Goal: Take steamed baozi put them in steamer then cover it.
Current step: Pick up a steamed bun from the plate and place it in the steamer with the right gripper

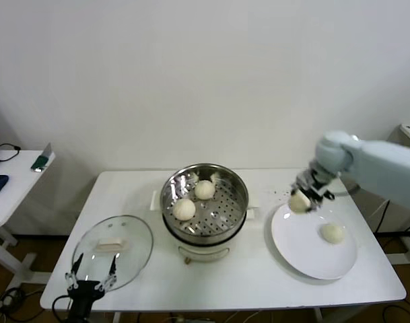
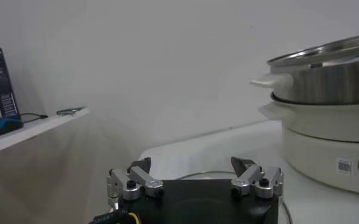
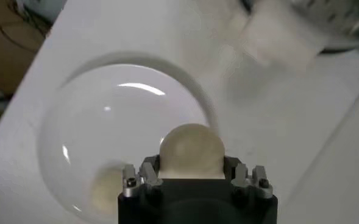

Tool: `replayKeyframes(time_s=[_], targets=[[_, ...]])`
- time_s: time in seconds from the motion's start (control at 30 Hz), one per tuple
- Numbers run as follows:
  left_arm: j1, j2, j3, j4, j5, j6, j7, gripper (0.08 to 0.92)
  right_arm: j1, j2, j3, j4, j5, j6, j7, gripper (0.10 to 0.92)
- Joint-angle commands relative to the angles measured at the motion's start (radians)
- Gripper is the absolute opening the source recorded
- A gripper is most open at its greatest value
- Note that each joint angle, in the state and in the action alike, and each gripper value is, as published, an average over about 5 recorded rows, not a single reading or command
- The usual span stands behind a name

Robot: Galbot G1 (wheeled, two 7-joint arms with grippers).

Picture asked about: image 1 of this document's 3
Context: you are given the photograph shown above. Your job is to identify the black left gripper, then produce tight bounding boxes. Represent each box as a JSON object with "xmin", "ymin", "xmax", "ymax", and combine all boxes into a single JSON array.
[{"xmin": 64, "ymin": 252, "xmax": 118, "ymax": 322}]

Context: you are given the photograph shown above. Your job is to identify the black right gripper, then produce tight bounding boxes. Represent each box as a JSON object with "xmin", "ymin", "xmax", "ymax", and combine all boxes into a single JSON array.
[{"xmin": 290, "ymin": 168, "xmax": 337, "ymax": 213}]

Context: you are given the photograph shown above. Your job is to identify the white steamed baozi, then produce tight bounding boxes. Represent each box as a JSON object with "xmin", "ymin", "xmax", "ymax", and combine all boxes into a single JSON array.
[
  {"xmin": 320, "ymin": 222, "xmax": 346, "ymax": 244},
  {"xmin": 194, "ymin": 180, "xmax": 216, "ymax": 201},
  {"xmin": 172, "ymin": 198, "xmax": 197, "ymax": 221},
  {"xmin": 288, "ymin": 193, "xmax": 312, "ymax": 215}
]

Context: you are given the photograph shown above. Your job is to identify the round glass pot lid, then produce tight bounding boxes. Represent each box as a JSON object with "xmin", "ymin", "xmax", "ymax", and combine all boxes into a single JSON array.
[{"xmin": 71, "ymin": 215, "xmax": 154, "ymax": 293}]

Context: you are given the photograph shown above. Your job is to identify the perforated steel steamer basket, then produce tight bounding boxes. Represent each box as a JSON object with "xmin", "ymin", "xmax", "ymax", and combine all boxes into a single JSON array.
[{"xmin": 151, "ymin": 164, "xmax": 261, "ymax": 237}]

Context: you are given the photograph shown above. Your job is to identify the white round plate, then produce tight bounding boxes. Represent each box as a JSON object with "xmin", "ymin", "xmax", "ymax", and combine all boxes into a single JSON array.
[{"xmin": 270, "ymin": 201, "xmax": 359, "ymax": 281}]

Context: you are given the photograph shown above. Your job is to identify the white electric cooker pot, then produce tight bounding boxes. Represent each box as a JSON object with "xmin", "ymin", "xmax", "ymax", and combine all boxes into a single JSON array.
[{"xmin": 162, "ymin": 208, "xmax": 257, "ymax": 266}]

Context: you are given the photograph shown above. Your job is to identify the white side table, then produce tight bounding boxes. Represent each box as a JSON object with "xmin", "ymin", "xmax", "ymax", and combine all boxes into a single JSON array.
[{"xmin": 0, "ymin": 149, "xmax": 56, "ymax": 293}]

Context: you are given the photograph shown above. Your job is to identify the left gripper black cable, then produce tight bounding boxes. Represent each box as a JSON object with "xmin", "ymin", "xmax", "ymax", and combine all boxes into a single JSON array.
[{"xmin": 52, "ymin": 294, "xmax": 73, "ymax": 322}]

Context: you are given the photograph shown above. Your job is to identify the thin white cable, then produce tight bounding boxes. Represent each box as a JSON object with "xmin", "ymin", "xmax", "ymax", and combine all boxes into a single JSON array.
[{"xmin": 366, "ymin": 200, "xmax": 387, "ymax": 220}]

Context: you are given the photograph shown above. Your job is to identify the black plug with cable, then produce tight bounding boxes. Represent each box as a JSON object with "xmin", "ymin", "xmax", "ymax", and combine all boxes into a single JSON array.
[{"xmin": 374, "ymin": 198, "xmax": 394, "ymax": 234}]

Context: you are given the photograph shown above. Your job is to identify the black floor cables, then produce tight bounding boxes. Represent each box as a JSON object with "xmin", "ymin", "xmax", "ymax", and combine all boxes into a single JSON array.
[{"xmin": 0, "ymin": 286, "xmax": 28, "ymax": 318}]

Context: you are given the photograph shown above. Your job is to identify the green handled scraper tool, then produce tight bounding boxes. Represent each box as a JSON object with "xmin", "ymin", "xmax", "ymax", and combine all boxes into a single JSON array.
[{"xmin": 30, "ymin": 143, "xmax": 55, "ymax": 173}]

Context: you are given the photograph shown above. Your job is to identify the black cable on side table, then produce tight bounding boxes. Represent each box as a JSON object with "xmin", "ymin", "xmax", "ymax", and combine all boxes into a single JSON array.
[{"xmin": 0, "ymin": 143, "xmax": 22, "ymax": 164}]

